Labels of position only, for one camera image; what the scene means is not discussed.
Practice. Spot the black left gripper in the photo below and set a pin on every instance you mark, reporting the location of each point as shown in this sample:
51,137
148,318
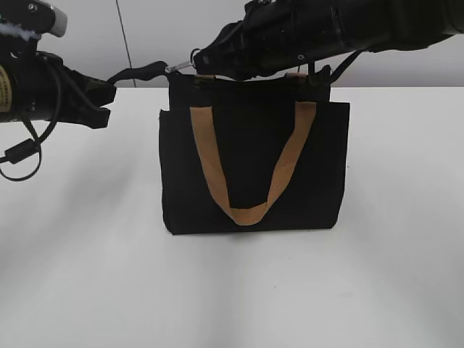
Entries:
54,87

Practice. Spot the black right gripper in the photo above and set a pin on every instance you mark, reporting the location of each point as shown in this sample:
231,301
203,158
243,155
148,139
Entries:
273,36

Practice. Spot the silver zipper pull with ring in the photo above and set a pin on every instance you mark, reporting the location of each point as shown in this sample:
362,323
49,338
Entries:
181,66

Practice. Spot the black fabric tote bag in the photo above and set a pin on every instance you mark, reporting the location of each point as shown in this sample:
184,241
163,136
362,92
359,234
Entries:
267,155

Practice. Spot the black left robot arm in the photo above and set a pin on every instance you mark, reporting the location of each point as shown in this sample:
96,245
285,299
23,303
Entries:
37,83

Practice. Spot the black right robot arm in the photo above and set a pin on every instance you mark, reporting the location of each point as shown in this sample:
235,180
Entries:
366,26

